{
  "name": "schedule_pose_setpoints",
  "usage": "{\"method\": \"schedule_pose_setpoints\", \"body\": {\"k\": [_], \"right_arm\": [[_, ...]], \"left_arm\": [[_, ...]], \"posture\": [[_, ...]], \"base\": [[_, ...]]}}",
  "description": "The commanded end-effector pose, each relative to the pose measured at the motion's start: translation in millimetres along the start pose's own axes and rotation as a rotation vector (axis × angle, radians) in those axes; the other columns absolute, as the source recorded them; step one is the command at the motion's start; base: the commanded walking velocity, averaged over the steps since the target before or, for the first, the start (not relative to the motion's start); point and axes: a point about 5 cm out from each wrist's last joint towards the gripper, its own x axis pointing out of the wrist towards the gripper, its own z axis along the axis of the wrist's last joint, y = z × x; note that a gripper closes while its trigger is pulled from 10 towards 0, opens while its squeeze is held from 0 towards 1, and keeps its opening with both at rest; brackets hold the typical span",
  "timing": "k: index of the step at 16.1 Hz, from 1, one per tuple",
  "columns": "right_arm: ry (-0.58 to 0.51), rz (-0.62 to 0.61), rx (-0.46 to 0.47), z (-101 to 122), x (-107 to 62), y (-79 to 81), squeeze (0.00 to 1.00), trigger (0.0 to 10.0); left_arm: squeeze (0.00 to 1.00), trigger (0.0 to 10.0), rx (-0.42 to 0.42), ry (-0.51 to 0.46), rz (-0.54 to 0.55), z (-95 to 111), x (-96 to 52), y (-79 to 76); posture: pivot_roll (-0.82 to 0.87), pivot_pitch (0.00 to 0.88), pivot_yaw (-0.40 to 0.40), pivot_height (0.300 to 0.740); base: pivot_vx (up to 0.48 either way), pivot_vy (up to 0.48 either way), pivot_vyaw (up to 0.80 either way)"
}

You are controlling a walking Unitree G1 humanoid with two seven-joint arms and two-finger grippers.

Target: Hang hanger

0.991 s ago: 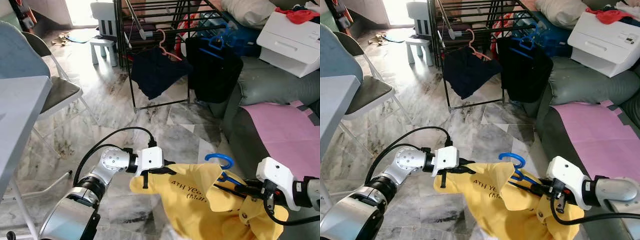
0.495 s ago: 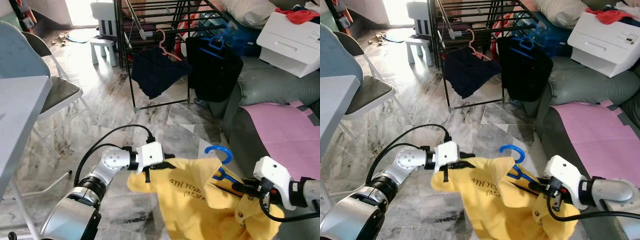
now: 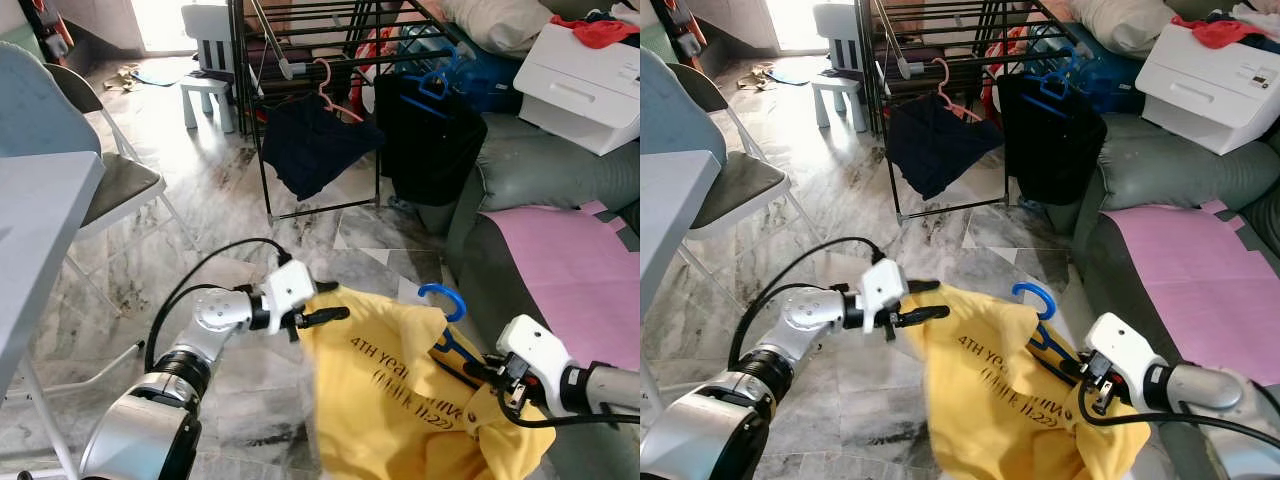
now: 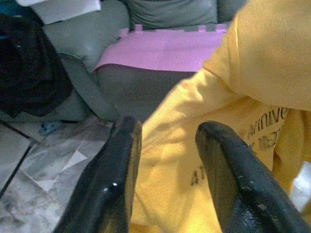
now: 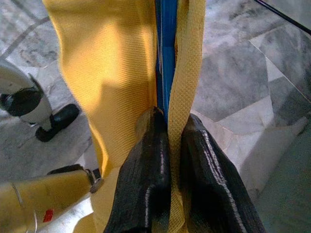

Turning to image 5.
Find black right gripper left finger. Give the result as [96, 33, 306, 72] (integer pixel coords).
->
[103, 106, 172, 233]

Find silver robot leg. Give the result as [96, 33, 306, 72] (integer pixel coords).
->
[0, 164, 105, 233]

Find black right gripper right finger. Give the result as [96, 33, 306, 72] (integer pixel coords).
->
[179, 114, 265, 233]

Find blue plastic hanger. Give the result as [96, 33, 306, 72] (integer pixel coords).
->
[154, 0, 180, 124]

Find black metal drying rack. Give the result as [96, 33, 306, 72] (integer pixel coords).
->
[252, 0, 311, 34]

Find yellow shirt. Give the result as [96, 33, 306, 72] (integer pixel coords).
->
[43, 0, 207, 233]

